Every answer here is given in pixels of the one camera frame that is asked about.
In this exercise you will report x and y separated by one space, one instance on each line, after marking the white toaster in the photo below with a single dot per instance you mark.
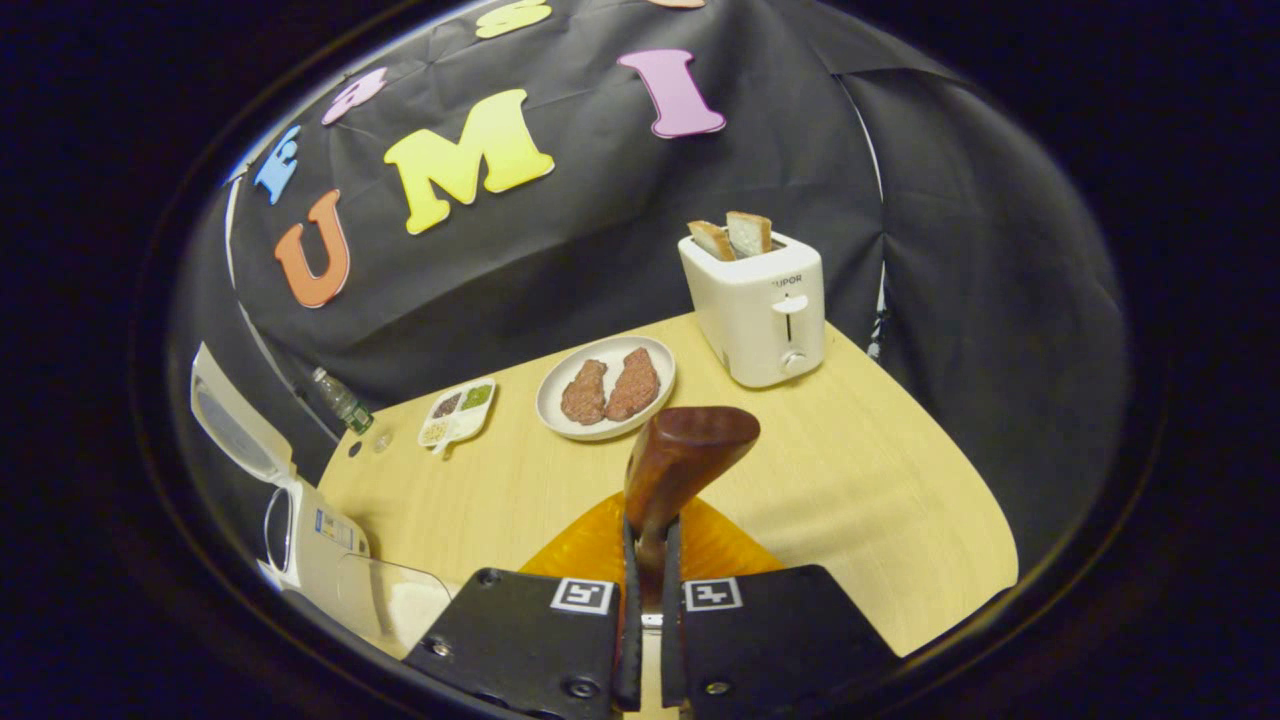
750 320

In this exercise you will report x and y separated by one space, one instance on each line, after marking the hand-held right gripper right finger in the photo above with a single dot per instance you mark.
670 650

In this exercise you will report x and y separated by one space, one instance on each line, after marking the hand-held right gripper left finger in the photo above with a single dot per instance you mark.
630 650

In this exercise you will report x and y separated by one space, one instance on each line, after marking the toast bread slice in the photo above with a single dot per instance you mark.
750 233
712 241

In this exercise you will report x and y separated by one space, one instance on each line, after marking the black backdrop cloth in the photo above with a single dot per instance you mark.
600 260

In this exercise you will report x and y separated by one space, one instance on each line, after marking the clear plastic water bottle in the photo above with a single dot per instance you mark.
342 402

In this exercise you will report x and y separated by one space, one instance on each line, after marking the white round plate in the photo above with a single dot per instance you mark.
610 430

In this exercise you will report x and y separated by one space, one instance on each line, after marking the white rice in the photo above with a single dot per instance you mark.
418 615

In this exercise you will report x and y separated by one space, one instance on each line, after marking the white rice cooker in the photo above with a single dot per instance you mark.
320 550

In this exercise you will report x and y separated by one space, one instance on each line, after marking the brown meat piece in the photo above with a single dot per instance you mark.
633 385
584 393

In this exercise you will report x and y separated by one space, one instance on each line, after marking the clear plastic container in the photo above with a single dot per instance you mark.
400 580

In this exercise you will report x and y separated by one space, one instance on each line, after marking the white divided grain tray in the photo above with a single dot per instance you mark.
457 413

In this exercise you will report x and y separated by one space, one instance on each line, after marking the brown wooden spoon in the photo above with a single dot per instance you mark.
690 450

